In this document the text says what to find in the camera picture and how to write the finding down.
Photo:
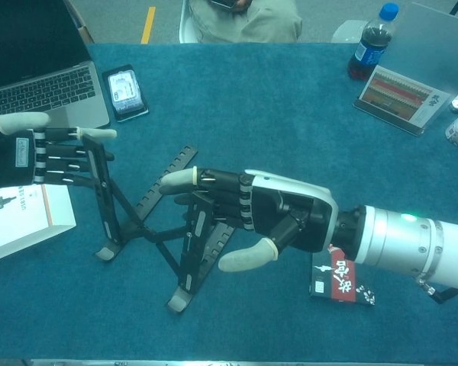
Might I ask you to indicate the teal table cloth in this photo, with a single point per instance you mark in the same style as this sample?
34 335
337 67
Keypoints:
271 114

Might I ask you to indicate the dark phone in hands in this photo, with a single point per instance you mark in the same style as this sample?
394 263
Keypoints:
223 3

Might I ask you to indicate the black smartphone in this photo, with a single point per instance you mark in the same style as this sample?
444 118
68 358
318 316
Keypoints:
116 69

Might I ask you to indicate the black folding laptop stand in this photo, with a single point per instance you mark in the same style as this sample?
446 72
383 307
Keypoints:
149 233

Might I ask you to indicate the cola bottle blue label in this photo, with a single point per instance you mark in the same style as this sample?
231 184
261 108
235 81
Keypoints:
370 49

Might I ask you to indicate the silver laptop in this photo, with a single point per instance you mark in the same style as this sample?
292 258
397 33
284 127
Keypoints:
42 84

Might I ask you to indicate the seated person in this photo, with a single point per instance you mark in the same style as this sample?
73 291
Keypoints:
252 26

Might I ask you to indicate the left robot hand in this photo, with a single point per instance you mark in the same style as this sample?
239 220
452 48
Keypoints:
7 164

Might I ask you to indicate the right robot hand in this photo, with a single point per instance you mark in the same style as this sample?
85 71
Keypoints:
290 217

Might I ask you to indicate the grey box with stripes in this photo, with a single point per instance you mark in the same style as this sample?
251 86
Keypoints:
400 95

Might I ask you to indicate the clear card holder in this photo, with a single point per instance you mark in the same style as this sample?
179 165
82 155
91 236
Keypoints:
124 91

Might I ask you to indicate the red patterned card packet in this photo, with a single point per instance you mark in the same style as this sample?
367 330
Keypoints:
339 286

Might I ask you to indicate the white product box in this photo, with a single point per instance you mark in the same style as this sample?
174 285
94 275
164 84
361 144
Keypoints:
15 228

